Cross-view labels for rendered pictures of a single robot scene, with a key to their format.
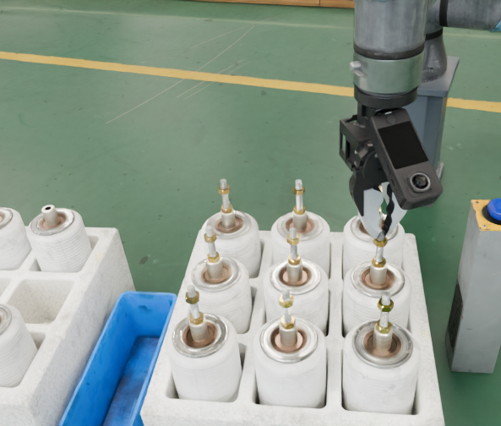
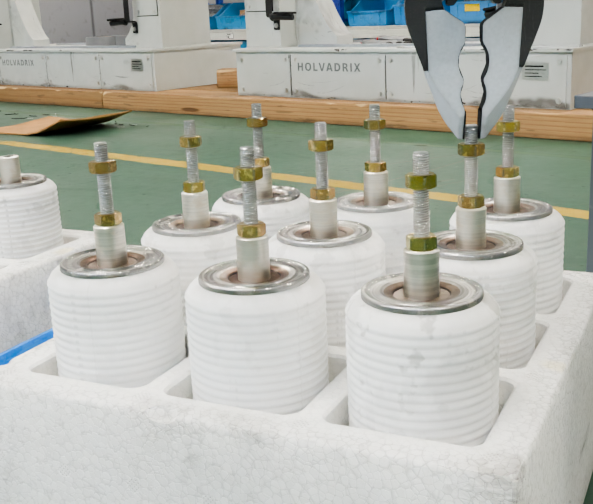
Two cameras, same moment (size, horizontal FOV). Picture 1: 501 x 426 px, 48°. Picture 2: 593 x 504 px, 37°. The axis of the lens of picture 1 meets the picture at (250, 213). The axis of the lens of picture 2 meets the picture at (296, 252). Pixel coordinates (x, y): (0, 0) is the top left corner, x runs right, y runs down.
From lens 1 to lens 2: 0.45 m
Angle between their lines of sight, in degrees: 25
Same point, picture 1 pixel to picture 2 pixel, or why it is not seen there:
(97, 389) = not seen: outside the picture
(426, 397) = (504, 430)
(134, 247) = not seen: hidden behind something
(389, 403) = (413, 410)
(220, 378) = (119, 333)
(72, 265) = (18, 253)
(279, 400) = (211, 391)
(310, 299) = (332, 257)
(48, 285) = not seen: outside the picture
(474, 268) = not seen: outside the picture
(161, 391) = (27, 364)
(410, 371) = (457, 328)
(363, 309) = not seen: hidden behind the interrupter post
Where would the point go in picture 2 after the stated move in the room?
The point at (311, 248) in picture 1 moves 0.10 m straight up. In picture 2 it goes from (380, 226) to (378, 109)
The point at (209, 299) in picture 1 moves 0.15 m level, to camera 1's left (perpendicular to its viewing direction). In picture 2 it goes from (165, 246) to (1, 242)
